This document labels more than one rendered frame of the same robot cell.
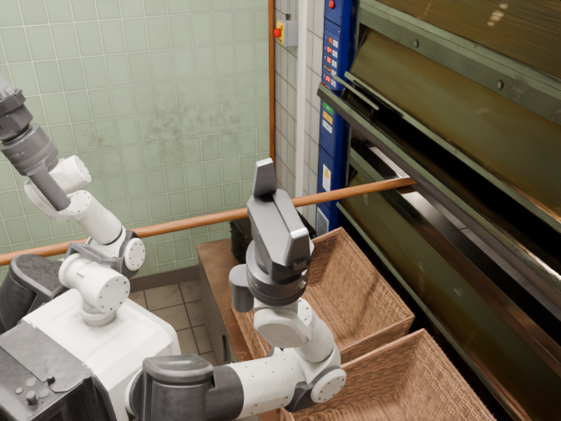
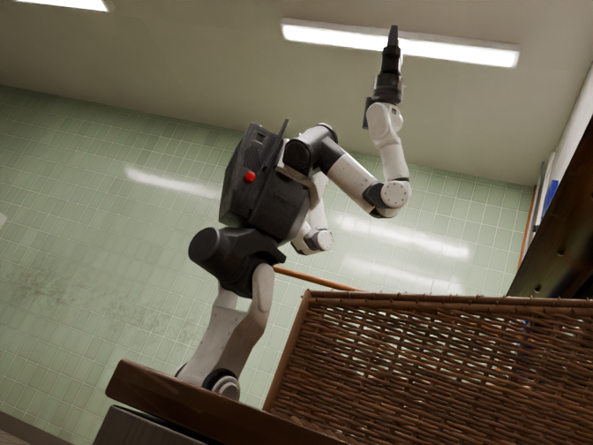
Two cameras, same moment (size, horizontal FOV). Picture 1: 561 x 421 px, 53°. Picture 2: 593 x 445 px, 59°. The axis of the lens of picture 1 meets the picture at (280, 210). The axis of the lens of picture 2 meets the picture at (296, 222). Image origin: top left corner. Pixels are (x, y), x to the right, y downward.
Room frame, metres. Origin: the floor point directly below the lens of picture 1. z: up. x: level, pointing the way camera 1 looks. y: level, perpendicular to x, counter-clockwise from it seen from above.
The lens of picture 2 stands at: (-0.46, -0.73, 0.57)
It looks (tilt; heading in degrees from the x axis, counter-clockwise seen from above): 22 degrees up; 39
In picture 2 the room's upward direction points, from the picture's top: 21 degrees clockwise
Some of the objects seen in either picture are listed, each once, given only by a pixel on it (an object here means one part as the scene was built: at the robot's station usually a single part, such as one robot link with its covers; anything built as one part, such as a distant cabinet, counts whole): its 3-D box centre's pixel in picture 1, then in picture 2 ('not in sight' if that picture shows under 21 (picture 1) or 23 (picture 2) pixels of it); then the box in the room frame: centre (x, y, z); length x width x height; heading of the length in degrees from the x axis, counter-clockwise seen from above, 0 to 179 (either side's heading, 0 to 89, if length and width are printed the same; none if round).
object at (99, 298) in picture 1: (95, 287); not in sight; (0.73, 0.31, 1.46); 0.10 x 0.07 x 0.09; 52
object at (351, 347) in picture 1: (312, 310); not in sight; (1.51, -0.12, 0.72); 0.56 x 0.49 x 0.28; 20
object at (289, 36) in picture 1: (287, 32); not in sight; (2.45, -0.03, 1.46); 0.10 x 0.07 x 0.10; 19
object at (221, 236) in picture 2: not in sight; (236, 256); (0.65, 0.33, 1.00); 0.28 x 0.13 x 0.18; 177
